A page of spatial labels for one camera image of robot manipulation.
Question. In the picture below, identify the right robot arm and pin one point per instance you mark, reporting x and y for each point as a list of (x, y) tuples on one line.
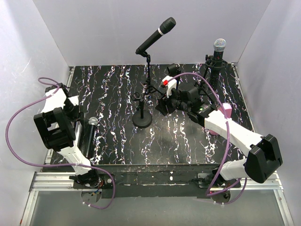
[(262, 153)]

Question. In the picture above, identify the silver mesh microphone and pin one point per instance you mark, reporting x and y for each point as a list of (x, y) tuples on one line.
[(92, 122), (217, 61), (78, 131)]

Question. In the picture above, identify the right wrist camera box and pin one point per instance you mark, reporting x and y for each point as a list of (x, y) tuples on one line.
[(169, 83)]

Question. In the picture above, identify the aluminium frame rail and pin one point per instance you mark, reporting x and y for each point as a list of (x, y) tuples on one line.
[(104, 92)]

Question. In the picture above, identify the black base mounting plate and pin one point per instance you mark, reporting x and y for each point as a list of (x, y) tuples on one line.
[(172, 180)]

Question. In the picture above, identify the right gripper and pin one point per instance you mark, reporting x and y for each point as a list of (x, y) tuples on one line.
[(162, 108)]

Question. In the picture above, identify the tall black foam microphone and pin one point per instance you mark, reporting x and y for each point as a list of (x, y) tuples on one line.
[(164, 28)]

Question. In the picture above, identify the round base stand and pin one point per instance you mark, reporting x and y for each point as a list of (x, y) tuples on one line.
[(173, 70), (141, 118)]

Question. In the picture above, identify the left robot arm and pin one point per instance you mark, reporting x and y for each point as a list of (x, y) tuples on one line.
[(56, 125)]

